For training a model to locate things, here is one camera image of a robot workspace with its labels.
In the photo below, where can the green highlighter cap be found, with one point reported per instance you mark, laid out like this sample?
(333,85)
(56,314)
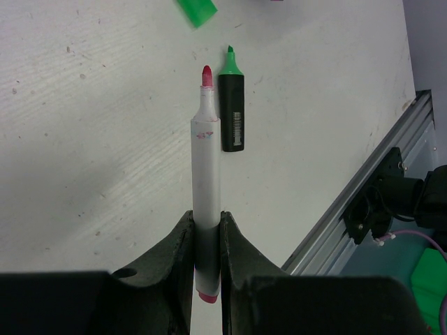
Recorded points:
(198,11)

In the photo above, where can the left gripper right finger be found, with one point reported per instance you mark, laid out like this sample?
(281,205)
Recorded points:
(257,297)

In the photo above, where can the green black highlighter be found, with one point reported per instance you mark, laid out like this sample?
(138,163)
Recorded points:
(231,104)

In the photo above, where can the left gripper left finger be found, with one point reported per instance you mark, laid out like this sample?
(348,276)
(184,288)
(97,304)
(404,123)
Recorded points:
(151,295)

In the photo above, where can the pink white marker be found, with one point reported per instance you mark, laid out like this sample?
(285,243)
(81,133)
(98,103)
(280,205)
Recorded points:
(206,190)

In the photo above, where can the right black base bracket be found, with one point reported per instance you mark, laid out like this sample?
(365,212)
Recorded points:
(365,213)

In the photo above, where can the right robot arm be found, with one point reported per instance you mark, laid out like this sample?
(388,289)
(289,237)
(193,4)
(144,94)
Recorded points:
(421,200)

